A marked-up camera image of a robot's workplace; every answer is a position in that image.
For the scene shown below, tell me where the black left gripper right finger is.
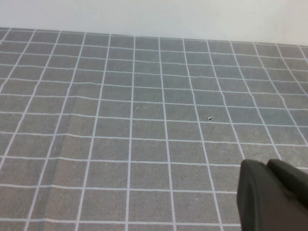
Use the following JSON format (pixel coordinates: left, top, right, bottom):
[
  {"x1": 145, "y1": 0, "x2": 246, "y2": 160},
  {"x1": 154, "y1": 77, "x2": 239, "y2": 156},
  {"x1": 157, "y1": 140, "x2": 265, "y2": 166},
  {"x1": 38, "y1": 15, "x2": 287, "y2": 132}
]
[{"x1": 266, "y1": 158, "x2": 308, "y2": 207}]

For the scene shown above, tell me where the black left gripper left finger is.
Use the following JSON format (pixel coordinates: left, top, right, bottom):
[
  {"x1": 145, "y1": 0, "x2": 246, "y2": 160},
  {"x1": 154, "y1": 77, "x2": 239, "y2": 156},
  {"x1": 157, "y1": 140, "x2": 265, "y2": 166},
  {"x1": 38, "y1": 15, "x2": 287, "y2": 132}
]
[{"x1": 236, "y1": 158, "x2": 308, "y2": 231}]

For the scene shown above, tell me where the grey white-grid tablecloth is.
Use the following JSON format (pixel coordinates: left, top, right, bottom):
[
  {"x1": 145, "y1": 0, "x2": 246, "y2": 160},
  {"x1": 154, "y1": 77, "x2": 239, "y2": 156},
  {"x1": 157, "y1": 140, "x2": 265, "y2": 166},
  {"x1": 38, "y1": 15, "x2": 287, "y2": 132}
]
[{"x1": 0, "y1": 27, "x2": 308, "y2": 231}]

